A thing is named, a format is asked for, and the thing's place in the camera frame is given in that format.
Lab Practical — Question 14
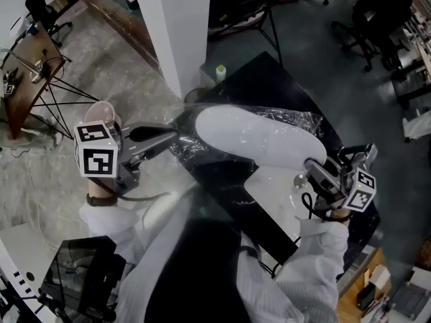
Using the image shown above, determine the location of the silver desk lamp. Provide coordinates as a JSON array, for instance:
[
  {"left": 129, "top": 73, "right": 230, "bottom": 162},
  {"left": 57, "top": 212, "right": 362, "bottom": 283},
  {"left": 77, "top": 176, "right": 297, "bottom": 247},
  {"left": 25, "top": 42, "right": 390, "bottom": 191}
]
[{"left": 13, "top": 55, "right": 44, "bottom": 83}]

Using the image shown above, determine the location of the black office chair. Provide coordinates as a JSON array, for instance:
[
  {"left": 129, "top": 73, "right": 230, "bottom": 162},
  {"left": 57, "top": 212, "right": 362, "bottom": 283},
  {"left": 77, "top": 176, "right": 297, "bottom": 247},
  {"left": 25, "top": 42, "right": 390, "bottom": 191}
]
[{"left": 331, "top": 0, "right": 415, "bottom": 72}]

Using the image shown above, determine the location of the person's left forearm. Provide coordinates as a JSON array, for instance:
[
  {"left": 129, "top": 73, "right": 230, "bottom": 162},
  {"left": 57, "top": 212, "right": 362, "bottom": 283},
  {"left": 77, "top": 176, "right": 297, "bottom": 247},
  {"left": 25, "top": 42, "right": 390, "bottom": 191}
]
[{"left": 79, "top": 176, "right": 176, "bottom": 258}]

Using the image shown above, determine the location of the silver phone stand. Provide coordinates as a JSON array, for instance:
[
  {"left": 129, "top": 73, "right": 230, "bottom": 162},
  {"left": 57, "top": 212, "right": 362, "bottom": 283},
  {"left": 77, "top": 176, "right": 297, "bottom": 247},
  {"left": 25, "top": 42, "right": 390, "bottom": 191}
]
[{"left": 336, "top": 143, "right": 378, "bottom": 174}]

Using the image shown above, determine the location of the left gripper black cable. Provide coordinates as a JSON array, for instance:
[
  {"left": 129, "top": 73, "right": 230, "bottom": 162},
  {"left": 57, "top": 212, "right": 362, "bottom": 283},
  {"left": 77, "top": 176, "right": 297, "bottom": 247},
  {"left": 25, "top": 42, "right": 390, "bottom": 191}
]
[{"left": 90, "top": 176, "right": 169, "bottom": 202}]

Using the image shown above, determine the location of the person's right forearm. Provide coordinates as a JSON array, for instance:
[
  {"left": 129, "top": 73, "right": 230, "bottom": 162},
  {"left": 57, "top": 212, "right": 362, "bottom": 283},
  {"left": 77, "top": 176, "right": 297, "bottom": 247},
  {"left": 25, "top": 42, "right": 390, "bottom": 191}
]
[{"left": 275, "top": 210, "right": 351, "bottom": 323}]

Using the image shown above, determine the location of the white box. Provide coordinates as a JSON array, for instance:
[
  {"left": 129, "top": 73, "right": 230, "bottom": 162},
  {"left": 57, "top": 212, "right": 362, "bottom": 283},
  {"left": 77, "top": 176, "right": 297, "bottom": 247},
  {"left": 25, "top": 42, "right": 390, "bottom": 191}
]
[{"left": 368, "top": 264, "right": 391, "bottom": 289}]

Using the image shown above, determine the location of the hand-held gripper on desk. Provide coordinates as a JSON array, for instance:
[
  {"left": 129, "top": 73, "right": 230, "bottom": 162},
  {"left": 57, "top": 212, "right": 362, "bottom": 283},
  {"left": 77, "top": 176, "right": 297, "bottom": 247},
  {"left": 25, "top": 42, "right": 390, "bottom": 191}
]
[{"left": 3, "top": 69, "right": 18, "bottom": 96}]

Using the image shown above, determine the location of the brown desk with wire legs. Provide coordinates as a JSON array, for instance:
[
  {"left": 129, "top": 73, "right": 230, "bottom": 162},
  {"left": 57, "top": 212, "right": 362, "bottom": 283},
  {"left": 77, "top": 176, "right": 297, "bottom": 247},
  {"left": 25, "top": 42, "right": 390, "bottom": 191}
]
[{"left": 0, "top": 22, "right": 100, "bottom": 141}]

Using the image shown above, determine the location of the black table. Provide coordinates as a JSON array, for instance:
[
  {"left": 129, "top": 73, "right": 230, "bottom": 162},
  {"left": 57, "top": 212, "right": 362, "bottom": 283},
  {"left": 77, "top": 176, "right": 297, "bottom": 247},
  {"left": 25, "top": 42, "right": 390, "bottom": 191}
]
[{"left": 171, "top": 50, "right": 381, "bottom": 279}]

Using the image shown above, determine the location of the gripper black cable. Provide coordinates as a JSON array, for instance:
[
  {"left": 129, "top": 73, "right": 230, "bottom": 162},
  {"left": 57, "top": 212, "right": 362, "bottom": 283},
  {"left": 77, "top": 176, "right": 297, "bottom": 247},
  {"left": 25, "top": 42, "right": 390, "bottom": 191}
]
[
  {"left": 90, "top": 176, "right": 169, "bottom": 202},
  {"left": 301, "top": 192, "right": 337, "bottom": 221}
]

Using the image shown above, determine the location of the brown wooden plank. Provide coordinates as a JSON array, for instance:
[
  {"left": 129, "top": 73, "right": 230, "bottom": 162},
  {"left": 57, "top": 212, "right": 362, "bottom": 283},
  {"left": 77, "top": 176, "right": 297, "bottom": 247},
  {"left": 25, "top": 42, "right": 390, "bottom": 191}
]
[{"left": 59, "top": 0, "right": 162, "bottom": 73}]

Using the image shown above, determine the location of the clear plastic wrap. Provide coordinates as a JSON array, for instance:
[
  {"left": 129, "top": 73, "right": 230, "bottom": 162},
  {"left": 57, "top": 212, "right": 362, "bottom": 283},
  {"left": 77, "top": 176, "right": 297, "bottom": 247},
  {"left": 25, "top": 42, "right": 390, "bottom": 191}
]
[{"left": 166, "top": 103, "right": 326, "bottom": 163}]

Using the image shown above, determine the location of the black box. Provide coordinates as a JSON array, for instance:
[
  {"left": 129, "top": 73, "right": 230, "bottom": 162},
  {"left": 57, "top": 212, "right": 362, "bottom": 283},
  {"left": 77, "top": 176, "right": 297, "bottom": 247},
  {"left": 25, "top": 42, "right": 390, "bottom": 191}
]
[{"left": 356, "top": 283, "right": 376, "bottom": 311}]

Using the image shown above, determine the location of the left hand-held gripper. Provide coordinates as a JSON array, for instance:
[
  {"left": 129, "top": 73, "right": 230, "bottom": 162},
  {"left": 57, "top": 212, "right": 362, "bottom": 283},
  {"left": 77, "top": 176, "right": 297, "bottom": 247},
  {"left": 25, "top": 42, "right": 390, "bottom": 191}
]
[{"left": 73, "top": 121, "right": 179, "bottom": 194}]

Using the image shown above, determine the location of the dark wrist strap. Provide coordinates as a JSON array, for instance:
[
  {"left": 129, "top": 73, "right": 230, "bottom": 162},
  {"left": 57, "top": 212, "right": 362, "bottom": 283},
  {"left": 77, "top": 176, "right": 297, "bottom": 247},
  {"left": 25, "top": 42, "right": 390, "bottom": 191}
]
[{"left": 86, "top": 193, "right": 119, "bottom": 207}]

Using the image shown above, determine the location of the white oblong panel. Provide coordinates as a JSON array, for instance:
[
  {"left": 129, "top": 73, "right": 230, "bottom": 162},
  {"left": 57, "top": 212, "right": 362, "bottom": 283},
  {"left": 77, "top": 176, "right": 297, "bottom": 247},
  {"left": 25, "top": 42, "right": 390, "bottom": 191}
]
[{"left": 195, "top": 104, "right": 327, "bottom": 168}]

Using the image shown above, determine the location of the pink waste bin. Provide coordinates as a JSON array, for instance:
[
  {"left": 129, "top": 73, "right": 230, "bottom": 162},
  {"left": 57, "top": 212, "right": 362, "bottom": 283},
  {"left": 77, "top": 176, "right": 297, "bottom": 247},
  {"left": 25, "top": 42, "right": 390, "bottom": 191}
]
[{"left": 84, "top": 100, "right": 123, "bottom": 137}]

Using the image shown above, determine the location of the white fabric bundle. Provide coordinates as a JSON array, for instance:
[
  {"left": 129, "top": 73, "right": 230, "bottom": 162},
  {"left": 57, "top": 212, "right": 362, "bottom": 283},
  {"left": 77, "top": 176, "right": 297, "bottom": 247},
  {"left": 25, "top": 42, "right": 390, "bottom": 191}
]
[{"left": 402, "top": 109, "right": 431, "bottom": 143}]

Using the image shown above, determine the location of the black mesh waste bin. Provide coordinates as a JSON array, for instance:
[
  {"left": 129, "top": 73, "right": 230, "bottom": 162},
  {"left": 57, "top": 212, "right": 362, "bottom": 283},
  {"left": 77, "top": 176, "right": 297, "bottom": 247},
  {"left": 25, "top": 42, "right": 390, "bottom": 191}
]
[{"left": 184, "top": 87, "right": 211, "bottom": 104}]

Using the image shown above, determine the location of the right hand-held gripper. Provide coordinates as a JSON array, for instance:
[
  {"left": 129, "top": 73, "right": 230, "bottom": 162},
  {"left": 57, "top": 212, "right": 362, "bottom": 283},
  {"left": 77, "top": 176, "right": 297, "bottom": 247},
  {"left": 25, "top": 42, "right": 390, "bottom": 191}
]
[{"left": 293, "top": 156, "right": 377, "bottom": 213}]

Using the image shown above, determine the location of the black tripod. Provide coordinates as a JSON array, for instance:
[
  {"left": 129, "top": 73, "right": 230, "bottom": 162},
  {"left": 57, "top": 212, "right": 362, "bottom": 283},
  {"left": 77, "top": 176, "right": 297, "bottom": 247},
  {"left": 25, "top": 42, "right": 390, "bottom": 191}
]
[{"left": 208, "top": 0, "right": 284, "bottom": 67}]

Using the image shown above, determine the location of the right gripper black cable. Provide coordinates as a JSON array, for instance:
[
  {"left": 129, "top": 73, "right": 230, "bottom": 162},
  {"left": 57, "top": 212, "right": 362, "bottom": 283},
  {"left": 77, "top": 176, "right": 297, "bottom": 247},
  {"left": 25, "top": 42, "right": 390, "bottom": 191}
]
[{"left": 301, "top": 192, "right": 337, "bottom": 221}]

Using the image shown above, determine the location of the black box device on stand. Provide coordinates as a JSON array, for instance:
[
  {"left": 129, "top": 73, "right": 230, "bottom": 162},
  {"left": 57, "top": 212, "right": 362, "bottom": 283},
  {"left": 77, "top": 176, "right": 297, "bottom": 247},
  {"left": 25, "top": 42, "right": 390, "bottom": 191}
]
[{"left": 38, "top": 236, "right": 127, "bottom": 322}]

